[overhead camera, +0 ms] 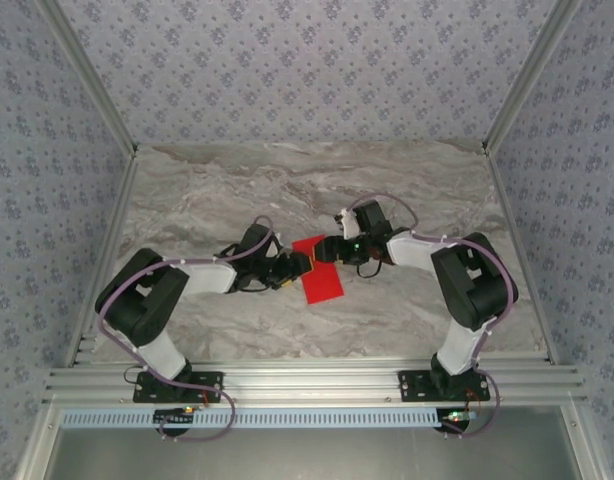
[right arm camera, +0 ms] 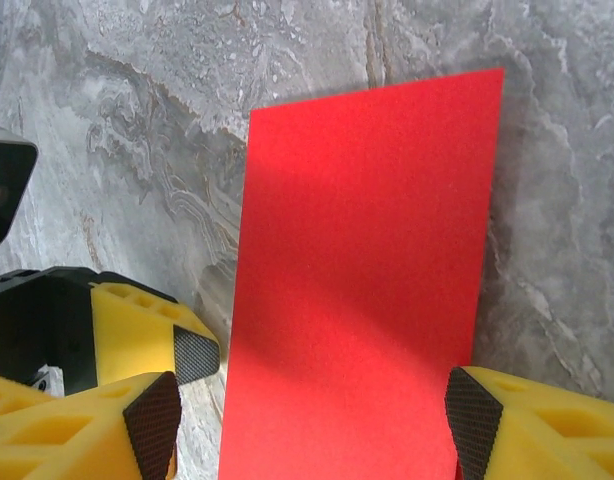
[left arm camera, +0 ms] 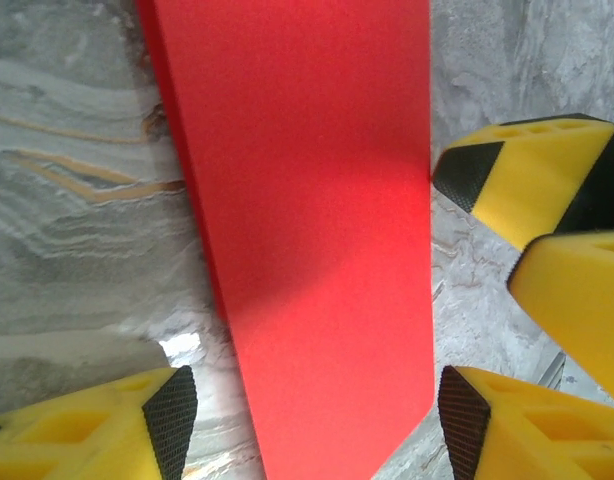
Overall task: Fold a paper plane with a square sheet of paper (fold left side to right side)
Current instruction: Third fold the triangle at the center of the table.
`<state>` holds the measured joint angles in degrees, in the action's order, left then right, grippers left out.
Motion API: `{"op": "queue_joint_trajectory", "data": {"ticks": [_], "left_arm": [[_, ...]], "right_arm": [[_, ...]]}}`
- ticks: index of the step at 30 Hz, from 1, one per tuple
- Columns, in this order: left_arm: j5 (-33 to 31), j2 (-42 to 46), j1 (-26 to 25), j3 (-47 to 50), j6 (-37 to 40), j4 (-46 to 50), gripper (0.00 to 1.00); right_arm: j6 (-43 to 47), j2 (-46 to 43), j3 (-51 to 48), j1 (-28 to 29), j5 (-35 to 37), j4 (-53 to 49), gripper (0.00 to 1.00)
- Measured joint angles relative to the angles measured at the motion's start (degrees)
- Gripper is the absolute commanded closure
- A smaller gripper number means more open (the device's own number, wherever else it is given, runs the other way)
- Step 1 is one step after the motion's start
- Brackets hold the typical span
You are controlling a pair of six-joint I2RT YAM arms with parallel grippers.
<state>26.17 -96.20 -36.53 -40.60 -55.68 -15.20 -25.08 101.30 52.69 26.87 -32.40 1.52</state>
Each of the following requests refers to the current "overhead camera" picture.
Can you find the red square paper sheet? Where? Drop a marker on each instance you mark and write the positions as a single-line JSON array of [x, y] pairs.
[[324, 287]]

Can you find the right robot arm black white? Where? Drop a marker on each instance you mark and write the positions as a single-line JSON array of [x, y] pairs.
[[472, 290]]

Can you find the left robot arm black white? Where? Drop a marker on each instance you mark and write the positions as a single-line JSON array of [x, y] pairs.
[[157, 300]]

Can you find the aluminium cross beam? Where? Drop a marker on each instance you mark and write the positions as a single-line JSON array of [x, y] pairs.
[[307, 382]]

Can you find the small circuit board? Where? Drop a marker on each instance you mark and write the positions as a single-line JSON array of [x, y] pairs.
[[174, 416], [457, 416]]

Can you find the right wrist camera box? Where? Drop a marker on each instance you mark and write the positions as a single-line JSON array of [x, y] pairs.
[[347, 222]]

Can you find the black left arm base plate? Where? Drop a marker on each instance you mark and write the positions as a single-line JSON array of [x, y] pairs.
[[209, 387]]

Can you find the aluminium side rail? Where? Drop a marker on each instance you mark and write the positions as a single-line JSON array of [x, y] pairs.
[[104, 260], [508, 215]]

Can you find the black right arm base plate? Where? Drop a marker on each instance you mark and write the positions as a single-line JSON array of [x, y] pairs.
[[412, 387]]

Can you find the aluminium frame post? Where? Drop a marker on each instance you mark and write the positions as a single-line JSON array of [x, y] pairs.
[[93, 75], [529, 75]]

